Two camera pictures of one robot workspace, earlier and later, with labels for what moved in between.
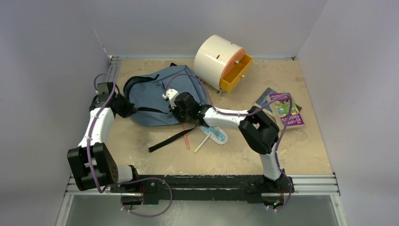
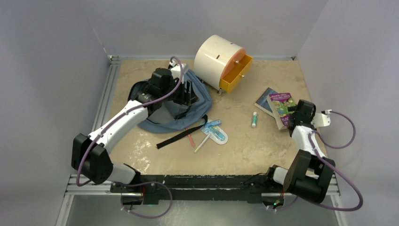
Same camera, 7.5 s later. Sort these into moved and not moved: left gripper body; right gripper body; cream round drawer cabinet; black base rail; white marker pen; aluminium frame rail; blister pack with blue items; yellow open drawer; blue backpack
Moved: left gripper body; blue backpack; right gripper body
Not moved: black base rail; white marker pen; cream round drawer cabinet; aluminium frame rail; blister pack with blue items; yellow open drawer
